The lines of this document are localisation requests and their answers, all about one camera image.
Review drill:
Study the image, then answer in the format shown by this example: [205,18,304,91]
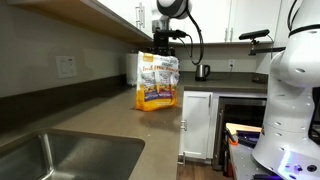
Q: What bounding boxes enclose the white paper towel roll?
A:
[126,53,138,85]

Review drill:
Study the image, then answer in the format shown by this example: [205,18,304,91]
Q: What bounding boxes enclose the white lower cabinet door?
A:
[179,91,212,159]

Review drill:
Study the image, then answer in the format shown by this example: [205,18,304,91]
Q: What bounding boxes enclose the black built-in oven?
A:
[212,97,267,170]

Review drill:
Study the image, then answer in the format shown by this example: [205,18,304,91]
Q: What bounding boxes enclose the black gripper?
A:
[153,30,175,56]

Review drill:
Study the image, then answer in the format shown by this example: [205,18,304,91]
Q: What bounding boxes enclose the white upper cabinets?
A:
[7,0,287,44]

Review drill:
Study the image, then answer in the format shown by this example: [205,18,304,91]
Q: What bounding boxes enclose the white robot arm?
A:
[252,0,320,180]

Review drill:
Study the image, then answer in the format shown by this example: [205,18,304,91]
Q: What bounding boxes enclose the black camera on stand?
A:
[239,29,284,56]

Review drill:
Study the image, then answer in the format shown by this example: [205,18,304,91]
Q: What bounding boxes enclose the stainless steel sink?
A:
[0,129,145,180]

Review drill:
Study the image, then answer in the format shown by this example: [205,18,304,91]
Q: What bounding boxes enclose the white robot mounting table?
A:
[225,122,320,180]

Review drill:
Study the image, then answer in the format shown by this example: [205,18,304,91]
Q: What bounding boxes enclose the white wall outlet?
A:
[55,56,77,78]

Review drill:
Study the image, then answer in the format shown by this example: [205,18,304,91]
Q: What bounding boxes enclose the orange and white snack pack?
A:
[135,51,180,111]

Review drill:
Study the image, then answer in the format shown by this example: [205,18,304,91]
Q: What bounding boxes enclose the stainless electric kettle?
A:
[195,64,211,81]

